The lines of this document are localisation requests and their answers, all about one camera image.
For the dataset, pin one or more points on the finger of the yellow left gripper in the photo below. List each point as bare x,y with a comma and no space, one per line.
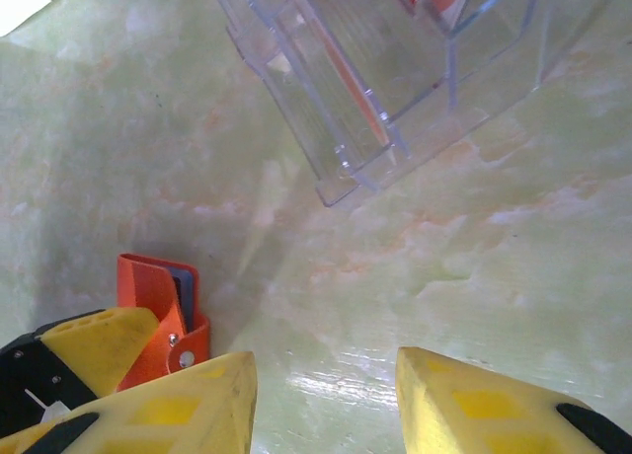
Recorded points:
103,340

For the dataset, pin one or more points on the orange card holder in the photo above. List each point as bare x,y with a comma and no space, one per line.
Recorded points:
148,286

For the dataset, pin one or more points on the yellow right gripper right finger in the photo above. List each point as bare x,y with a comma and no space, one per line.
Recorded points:
474,414

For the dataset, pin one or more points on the white zippered medicine pouch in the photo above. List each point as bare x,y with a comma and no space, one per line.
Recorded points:
29,0

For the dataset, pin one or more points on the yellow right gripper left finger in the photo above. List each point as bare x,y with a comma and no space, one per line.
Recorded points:
187,414

